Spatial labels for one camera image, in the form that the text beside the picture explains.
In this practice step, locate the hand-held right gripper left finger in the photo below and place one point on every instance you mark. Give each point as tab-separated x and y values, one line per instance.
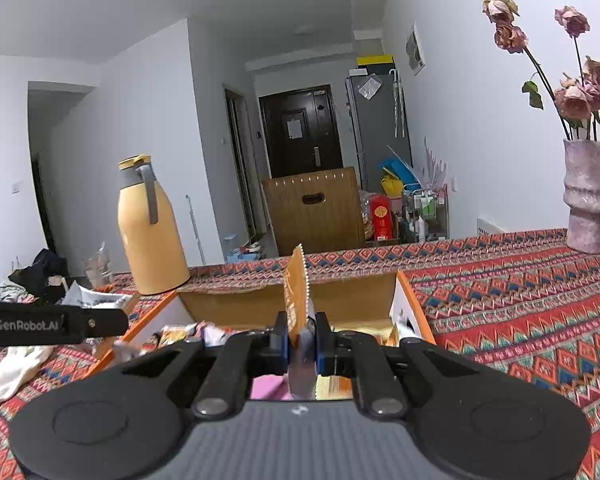
280	345

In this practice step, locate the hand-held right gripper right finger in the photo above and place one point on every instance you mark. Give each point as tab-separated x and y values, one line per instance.
322	345

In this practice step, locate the light pink snack packet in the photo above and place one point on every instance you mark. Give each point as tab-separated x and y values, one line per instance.
267	387

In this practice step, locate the red cardboard box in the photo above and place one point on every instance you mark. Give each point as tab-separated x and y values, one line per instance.
240	300

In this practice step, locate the white grey snack packet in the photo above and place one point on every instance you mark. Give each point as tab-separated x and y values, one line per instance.
95	297

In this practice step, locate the white cracker snack packet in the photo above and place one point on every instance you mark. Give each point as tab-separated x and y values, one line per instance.
185	335

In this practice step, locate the white cotton glove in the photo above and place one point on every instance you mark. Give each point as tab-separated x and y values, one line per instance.
15	372

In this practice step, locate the yellow thermos jug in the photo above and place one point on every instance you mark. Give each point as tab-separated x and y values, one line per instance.
152	240

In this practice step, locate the red gift box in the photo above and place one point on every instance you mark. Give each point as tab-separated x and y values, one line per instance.
381	217

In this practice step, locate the mop pole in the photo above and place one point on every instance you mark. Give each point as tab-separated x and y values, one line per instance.
195	232

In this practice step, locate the yellow bag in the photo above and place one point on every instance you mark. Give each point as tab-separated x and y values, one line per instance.
392	186

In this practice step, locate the patterned red tablecloth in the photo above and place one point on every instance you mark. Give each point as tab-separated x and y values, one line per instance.
505	300

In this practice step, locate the blue folder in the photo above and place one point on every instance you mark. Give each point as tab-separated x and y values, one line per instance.
397	167

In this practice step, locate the purple lavender bunch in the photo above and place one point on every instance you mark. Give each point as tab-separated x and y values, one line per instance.
435	167

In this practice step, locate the dark entrance door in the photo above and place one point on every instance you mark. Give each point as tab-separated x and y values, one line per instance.
300	130

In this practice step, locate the grey refrigerator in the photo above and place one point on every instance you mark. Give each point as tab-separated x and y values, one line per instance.
377	130

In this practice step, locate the yellow box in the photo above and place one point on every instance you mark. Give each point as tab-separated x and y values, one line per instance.
375	60

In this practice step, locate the pink ceramic vase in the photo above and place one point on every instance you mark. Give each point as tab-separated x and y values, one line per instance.
587	200

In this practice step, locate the dried pink roses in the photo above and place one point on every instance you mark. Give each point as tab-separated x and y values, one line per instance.
577	97

